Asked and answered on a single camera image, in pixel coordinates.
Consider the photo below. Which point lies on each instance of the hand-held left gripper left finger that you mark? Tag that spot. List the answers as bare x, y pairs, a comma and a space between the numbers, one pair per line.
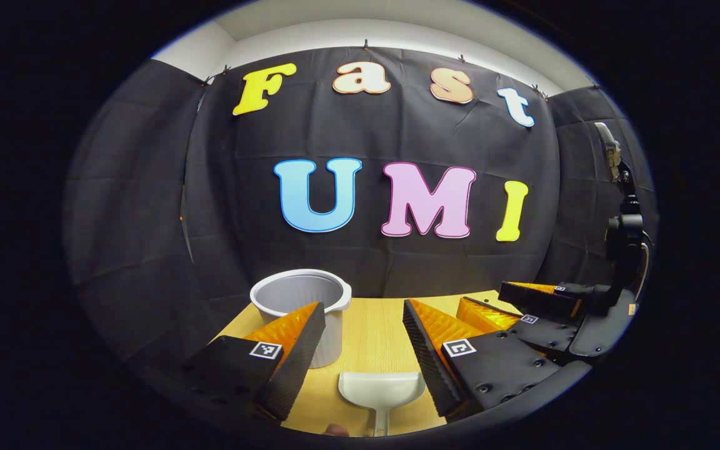
297, 362

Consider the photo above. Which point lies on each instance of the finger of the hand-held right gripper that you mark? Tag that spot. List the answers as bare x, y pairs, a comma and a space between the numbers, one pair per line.
541, 300
554, 334

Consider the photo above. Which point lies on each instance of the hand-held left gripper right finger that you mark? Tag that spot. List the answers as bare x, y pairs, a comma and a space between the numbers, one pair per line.
429, 362

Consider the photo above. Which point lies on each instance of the white ribbed garbage bin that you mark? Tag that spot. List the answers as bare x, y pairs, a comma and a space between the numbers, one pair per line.
335, 337

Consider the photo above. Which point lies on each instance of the white plastic dustpan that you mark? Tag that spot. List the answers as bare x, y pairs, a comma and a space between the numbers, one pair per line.
382, 387

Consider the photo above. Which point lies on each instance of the wooden desktop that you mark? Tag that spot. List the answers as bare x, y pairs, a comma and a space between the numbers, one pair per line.
372, 337

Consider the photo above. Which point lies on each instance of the black backdrop cloth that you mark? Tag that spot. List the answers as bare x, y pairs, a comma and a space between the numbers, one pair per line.
241, 187

